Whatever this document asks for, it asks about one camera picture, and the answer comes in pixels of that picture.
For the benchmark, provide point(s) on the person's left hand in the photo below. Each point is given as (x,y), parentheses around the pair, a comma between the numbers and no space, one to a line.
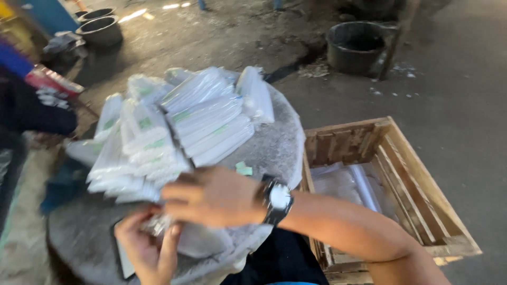
(146,249)

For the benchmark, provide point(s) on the person's right hand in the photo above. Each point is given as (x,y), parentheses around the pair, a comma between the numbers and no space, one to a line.
(221,198)

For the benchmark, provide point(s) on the person's right fingers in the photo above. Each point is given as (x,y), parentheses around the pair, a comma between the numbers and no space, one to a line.
(178,192)

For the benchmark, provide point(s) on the clear plastic packet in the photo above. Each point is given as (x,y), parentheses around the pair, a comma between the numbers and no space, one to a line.
(202,239)

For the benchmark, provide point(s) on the pile of white packets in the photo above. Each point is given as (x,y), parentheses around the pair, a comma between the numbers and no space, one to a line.
(178,130)

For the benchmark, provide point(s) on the green paper label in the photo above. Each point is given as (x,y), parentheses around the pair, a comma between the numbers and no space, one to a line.
(243,168)

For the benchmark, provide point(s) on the black wristwatch with white dial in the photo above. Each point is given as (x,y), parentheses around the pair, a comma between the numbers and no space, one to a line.
(278,200)

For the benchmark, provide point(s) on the grey plastic table cover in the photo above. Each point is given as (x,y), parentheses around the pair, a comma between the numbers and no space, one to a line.
(273,146)

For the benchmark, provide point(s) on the person's dark clothing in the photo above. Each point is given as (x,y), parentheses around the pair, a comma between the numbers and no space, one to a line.
(277,261)

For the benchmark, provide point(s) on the red printed carton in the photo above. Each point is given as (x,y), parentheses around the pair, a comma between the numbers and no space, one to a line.
(55,83)

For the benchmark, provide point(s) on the clear plastic bags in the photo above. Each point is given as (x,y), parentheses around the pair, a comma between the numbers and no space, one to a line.
(348,184)

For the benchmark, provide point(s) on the black metal pot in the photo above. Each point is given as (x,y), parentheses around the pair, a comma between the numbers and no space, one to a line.
(101,31)
(95,14)

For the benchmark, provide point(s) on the grey cloth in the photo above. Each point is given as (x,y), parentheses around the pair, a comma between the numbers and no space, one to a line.
(63,41)

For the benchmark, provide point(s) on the blue barrel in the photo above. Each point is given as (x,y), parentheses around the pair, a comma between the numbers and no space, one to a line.
(49,14)

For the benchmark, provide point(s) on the large black bucket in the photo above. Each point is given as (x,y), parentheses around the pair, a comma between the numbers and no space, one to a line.
(354,49)

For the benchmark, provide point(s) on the wooden crate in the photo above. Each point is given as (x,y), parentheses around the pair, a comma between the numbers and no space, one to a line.
(412,190)

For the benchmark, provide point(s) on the wooden post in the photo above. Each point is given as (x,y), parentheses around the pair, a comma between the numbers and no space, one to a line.
(398,39)

